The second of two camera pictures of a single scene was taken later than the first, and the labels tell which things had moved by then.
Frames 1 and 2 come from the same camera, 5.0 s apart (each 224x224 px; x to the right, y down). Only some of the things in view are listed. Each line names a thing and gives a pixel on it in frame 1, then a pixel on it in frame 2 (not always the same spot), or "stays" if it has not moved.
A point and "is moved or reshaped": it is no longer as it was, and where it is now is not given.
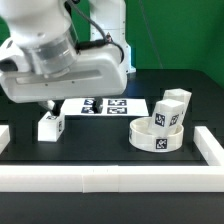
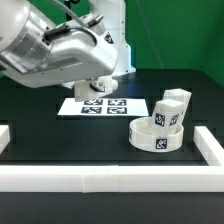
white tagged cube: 50,127 is moved or reshaped
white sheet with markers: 105,106 stays
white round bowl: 141,139 stays
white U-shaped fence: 118,178 stays
